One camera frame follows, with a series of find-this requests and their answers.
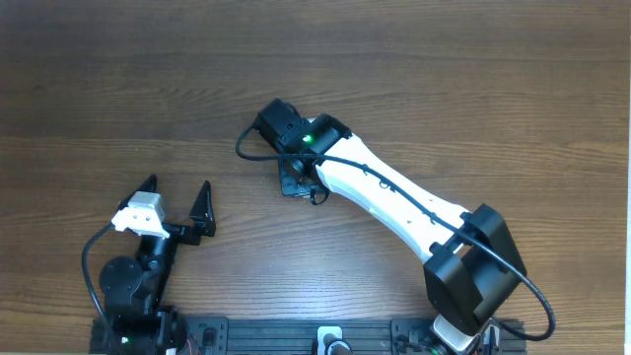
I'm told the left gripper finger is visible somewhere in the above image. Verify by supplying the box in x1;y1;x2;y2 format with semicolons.
189;179;217;238
117;174;159;209

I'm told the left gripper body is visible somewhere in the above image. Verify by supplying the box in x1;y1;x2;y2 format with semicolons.
162;221;203;247

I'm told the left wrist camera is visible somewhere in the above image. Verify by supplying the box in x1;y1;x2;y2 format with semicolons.
110;190;169;240

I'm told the black cable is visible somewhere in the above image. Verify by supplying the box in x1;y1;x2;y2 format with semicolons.
235;122;557;342
81;222;130;346

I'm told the mounting rail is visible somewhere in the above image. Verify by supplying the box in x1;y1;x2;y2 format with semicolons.
91;315;526;355

